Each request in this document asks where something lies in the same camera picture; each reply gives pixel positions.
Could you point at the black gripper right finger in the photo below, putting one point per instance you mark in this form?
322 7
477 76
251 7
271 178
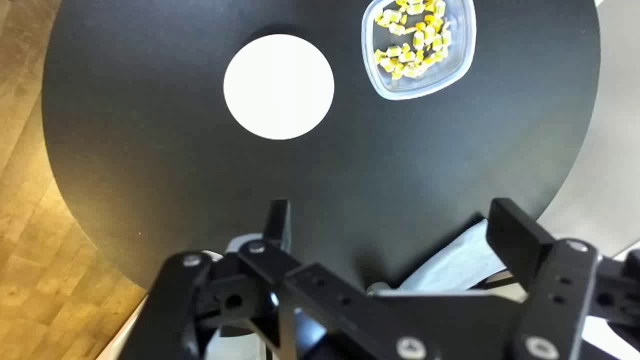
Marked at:
564 282

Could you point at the round black table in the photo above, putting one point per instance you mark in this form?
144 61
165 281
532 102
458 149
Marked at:
151 162

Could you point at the clear plastic container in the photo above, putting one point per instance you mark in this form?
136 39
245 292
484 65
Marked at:
463 24

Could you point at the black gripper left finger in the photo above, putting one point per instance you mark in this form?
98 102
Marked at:
194 296

